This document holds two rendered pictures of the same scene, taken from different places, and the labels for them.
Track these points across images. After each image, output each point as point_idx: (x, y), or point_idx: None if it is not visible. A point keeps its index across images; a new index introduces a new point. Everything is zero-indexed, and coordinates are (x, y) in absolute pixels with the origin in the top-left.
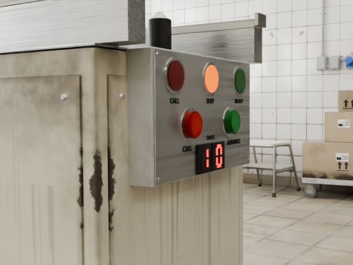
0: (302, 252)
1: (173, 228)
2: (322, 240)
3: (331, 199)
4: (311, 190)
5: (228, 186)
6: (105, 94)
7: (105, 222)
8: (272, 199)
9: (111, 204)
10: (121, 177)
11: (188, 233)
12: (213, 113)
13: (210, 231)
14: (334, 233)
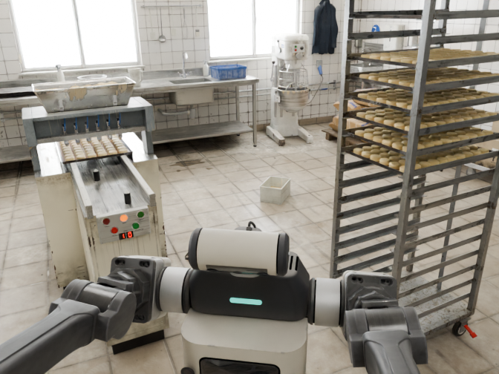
0: (379, 226)
1: (119, 248)
2: (408, 220)
3: (485, 182)
4: (471, 172)
5: (148, 237)
6: (89, 225)
7: (93, 248)
8: (436, 173)
9: (93, 245)
10: (96, 240)
11: (126, 249)
12: (126, 225)
13: (139, 248)
14: (426, 217)
